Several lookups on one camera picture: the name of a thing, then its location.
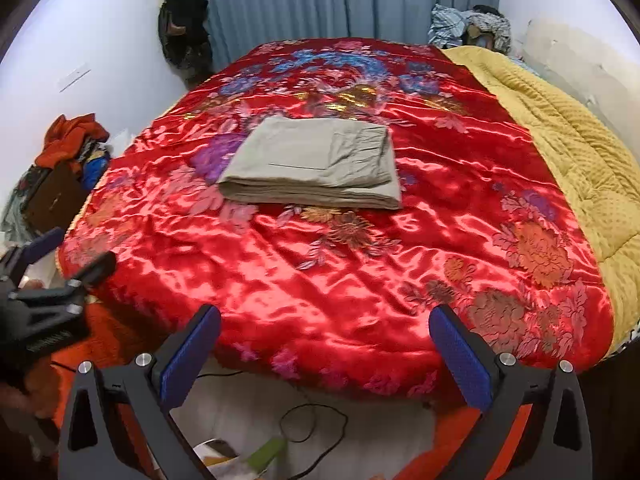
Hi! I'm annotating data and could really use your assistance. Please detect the brown nightstand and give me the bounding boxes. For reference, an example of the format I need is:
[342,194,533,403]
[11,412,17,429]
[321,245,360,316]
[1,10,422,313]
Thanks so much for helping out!
[22,160,92,234]

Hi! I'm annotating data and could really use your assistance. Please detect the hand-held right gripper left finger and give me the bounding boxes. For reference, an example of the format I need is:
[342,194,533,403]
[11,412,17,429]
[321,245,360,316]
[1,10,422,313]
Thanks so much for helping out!
[59,304,222,480]

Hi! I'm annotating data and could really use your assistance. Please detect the green object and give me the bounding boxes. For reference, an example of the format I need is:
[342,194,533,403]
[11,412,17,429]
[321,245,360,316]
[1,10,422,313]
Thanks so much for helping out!
[244,437,289,472]

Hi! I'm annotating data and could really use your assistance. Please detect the beige pants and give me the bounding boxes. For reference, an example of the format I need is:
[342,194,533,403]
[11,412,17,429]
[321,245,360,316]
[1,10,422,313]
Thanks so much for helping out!
[217,116,403,211]

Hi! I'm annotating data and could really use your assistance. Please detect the black cable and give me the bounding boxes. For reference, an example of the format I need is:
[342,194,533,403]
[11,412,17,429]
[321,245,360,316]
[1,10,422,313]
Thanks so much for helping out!
[196,369,349,480]

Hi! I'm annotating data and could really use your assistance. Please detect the cream padded headboard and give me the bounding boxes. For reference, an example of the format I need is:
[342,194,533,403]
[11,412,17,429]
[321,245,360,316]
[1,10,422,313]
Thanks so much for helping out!
[522,19,640,147]

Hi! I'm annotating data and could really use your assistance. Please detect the blue cloth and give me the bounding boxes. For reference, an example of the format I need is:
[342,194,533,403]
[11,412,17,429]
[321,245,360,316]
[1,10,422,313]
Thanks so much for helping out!
[80,147,112,192]

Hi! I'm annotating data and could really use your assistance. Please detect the pile of grey patterned clothes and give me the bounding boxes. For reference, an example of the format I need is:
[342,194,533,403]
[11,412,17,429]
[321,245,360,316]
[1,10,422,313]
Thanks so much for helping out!
[427,4,514,57]

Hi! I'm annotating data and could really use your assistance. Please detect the orange rug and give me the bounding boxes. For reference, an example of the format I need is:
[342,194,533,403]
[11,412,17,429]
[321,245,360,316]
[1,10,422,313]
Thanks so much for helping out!
[47,300,533,480]

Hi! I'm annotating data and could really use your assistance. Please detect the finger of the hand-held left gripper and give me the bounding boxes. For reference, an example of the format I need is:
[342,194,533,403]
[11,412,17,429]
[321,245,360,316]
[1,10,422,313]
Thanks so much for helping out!
[0,226,67,286]
[20,251,118,313]

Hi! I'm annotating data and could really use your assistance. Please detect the orange garment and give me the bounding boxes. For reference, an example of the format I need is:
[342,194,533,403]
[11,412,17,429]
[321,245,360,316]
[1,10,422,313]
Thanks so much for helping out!
[34,113,110,171]

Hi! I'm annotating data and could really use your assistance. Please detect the red floral satin blanket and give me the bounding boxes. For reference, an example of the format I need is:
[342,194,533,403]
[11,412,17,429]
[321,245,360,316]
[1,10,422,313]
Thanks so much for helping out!
[57,37,615,402]

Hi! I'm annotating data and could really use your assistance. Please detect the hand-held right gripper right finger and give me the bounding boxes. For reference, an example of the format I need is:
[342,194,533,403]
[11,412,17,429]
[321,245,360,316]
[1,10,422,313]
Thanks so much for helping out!
[428,304,593,480]

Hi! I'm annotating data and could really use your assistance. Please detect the grey-blue curtain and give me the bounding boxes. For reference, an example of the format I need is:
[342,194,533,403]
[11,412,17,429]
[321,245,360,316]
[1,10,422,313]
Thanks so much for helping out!
[180,0,502,74]

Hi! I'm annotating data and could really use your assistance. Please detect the black hanging clothes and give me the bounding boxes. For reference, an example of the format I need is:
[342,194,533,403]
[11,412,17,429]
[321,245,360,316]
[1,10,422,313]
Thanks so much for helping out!
[158,0,216,87]

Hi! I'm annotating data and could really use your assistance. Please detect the white wall strip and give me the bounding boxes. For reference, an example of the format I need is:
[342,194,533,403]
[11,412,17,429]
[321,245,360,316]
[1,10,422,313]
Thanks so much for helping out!
[57,64,93,94]

